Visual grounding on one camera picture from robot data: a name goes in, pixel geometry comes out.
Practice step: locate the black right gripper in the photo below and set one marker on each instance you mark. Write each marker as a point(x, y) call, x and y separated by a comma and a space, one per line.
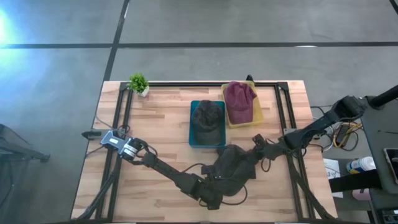
point(273, 149)

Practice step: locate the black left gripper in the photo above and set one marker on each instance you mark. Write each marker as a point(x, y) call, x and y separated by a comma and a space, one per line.
point(210, 194)

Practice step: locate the dark olive baseball cap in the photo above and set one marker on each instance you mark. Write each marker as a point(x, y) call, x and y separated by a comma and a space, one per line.
point(207, 121)
point(236, 168)

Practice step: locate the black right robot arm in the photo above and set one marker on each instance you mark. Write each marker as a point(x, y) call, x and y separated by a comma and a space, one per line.
point(317, 124)

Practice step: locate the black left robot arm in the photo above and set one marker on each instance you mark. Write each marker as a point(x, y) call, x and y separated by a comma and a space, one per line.
point(174, 174)

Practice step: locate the blue plastic bin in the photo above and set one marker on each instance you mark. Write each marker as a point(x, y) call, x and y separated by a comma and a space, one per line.
point(205, 145)

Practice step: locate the yellow plastic bin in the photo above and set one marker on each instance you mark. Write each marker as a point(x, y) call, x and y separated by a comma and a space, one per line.
point(259, 115)

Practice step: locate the white paper sheet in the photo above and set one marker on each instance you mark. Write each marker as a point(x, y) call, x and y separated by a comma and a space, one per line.
point(331, 169)

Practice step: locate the black power adapter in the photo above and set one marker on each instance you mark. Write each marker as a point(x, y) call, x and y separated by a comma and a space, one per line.
point(342, 136)

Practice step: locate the white and blue canister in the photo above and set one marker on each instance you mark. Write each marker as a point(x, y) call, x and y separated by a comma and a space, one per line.
point(360, 165)

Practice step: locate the pink container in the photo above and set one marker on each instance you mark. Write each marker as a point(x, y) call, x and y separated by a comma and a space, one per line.
point(360, 194)

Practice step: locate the small green potted plant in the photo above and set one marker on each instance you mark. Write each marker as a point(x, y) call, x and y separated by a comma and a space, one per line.
point(138, 83)

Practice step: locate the dark grey cart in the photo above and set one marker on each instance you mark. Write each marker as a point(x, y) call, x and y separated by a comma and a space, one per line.
point(379, 137)

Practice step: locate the black pole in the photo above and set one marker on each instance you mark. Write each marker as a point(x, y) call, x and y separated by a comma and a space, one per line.
point(384, 98)

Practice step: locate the grey metal bracket plate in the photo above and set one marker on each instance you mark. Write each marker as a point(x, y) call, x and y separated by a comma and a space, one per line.
point(286, 132)

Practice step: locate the black metal table frame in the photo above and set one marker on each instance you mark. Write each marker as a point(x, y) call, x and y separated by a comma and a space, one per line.
point(281, 102)

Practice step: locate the black clamp mount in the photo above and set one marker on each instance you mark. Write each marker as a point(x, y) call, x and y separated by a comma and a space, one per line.
point(249, 78)

